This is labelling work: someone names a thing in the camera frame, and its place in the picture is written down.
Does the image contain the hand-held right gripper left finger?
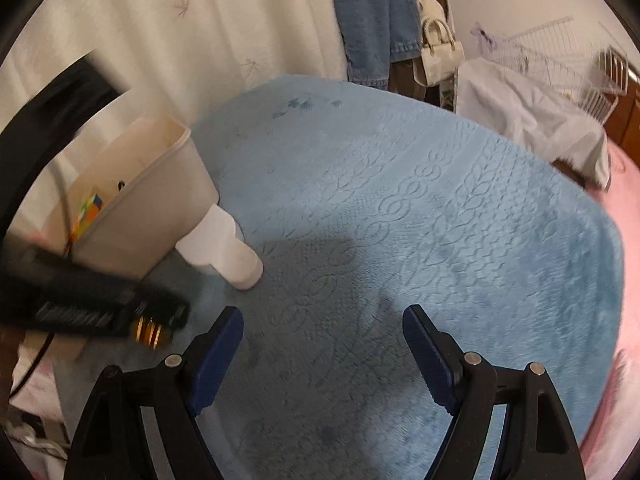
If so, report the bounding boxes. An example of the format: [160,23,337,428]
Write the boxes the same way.
[62,306,246,480]

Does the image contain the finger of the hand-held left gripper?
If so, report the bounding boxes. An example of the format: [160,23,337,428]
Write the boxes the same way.
[0,245,192,345]

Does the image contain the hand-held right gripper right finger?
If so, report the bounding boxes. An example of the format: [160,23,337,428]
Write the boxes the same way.
[402,304,587,480]

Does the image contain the white plastic bin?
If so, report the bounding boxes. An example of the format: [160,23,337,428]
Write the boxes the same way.
[12,115,221,281]

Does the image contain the colourful puzzle cube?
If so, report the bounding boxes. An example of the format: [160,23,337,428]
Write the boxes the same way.
[70,192,110,241]

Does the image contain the blue plush mat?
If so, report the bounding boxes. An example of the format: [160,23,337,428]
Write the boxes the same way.
[50,74,626,480]

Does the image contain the pink blanket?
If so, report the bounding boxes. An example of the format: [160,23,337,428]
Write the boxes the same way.
[580,135,640,478]

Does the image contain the white floral print fabric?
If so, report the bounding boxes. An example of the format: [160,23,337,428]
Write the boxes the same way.
[0,0,351,241]

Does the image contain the pale grey cloth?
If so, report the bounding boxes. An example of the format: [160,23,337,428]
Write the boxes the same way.
[456,57,612,191]

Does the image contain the cream handbag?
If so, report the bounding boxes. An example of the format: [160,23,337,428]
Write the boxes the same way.
[414,15,465,87]

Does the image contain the brown wooden furniture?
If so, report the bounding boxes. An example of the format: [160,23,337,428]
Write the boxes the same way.
[607,77,640,158]

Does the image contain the blue jeans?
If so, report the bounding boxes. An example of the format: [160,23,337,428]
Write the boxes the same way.
[330,0,421,91]

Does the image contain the white wire rack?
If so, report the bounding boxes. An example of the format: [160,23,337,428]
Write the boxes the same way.
[472,16,630,125]

